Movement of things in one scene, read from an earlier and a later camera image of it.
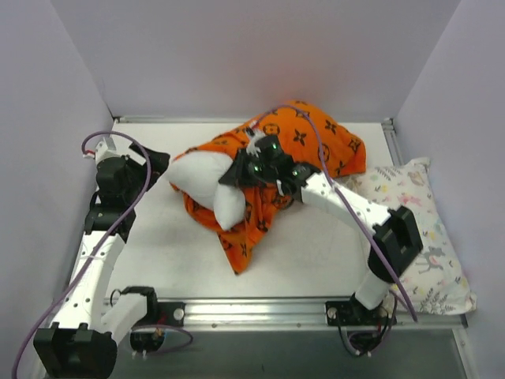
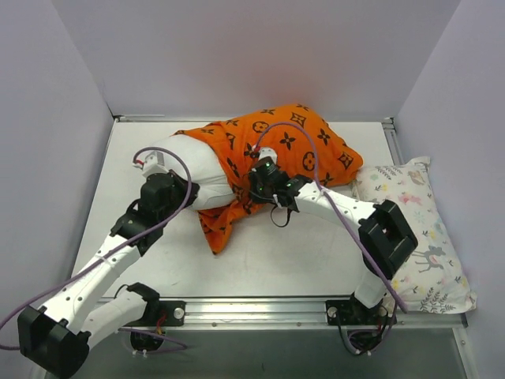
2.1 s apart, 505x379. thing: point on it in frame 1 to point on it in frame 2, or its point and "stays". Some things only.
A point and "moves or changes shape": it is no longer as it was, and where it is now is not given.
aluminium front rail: [278, 313] stays
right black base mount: [352, 313] stays
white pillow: [198, 174] moves or changes shape
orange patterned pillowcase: [299, 140] moves or changes shape
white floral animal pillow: [435, 281] stays
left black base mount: [162, 313] stays
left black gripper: [146, 159] to [183, 189]
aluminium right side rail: [392, 141] stays
